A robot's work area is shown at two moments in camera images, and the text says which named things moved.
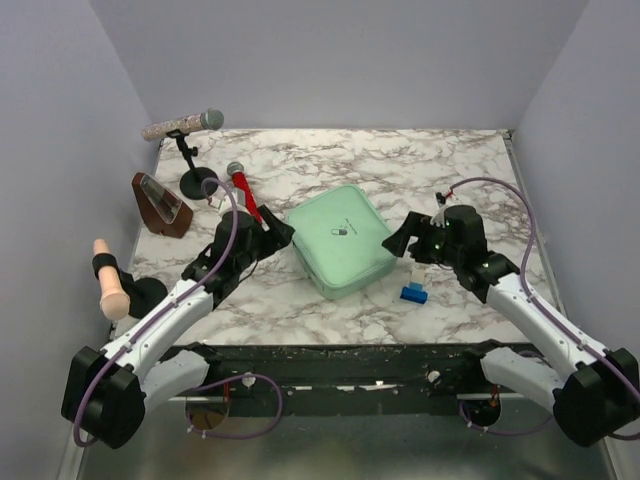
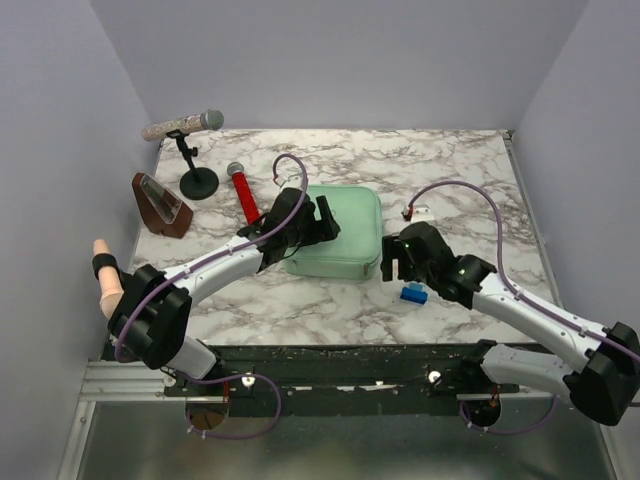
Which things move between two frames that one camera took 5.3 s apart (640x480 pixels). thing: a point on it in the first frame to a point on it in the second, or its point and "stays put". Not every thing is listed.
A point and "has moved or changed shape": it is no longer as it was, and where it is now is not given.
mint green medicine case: x=338 y=239 has moved or changed shape
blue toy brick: x=415 y=292 stays put
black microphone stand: x=191 y=180 stays put
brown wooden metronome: x=161 y=211 stays put
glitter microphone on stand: x=210 y=119 stays put
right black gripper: x=415 y=224 to x=392 y=247
